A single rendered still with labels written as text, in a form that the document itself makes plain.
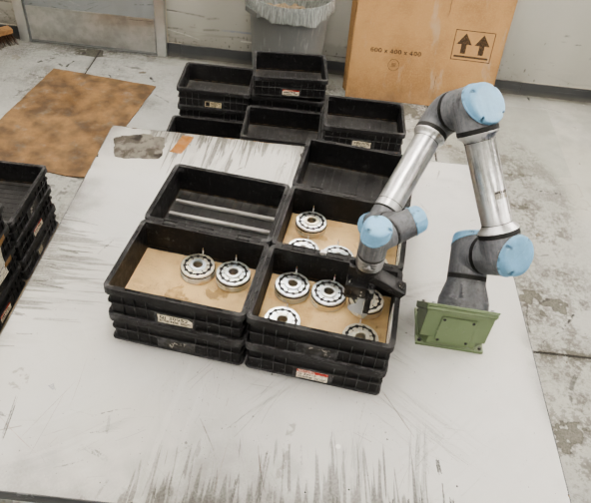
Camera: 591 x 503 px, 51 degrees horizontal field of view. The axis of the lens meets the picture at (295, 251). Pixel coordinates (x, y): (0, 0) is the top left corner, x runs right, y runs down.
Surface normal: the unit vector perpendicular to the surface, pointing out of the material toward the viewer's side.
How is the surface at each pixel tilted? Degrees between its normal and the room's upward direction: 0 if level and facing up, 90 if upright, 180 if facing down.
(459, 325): 90
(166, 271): 0
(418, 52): 76
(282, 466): 0
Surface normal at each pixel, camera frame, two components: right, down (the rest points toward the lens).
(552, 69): -0.07, 0.68
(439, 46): -0.05, 0.50
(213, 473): 0.08, -0.72
